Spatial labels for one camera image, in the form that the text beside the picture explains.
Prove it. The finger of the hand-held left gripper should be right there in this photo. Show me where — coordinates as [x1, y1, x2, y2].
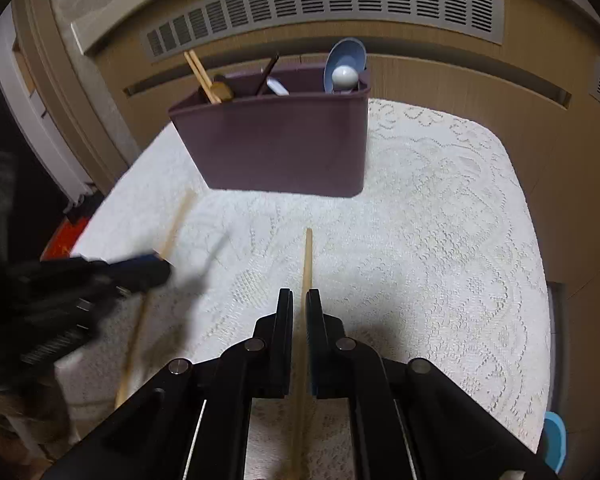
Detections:
[101, 253, 173, 296]

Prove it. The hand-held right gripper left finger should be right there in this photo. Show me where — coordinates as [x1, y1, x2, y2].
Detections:
[42, 288, 295, 480]

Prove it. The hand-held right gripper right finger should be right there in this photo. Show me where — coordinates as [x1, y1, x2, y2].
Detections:
[305, 289, 556, 480]

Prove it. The wooden chopstick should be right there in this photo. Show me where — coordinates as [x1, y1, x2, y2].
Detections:
[183, 51, 217, 104]
[114, 190, 194, 409]
[291, 228, 314, 480]
[191, 49, 221, 103]

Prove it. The purple plastic utensil holder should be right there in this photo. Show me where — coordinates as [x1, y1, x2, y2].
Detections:
[168, 62, 372, 198]

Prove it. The wooden spoon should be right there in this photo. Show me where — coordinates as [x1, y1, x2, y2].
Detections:
[212, 76, 234, 104]

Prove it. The dark chopstick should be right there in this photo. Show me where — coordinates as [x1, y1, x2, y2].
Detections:
[261, 58, 281, 97]
[256, 53, 281, 96]

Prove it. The blue spoon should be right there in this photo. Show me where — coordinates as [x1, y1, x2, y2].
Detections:
[323, 38, 369, 96]

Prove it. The red orange object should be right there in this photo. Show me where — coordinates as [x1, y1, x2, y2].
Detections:
[41, 214, 89, 262]

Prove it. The white lace tablecloth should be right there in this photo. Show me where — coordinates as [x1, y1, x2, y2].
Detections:
[56, 97, 554, 480]

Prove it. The blue plastic object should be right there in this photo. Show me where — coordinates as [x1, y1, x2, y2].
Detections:
[543, 411, 567, 479]

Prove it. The long grey vent grille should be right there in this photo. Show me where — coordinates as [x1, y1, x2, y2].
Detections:
[144, 0, 506, 64]

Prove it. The white door frame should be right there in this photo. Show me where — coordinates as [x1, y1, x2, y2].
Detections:
[0, 7, 102, 202]

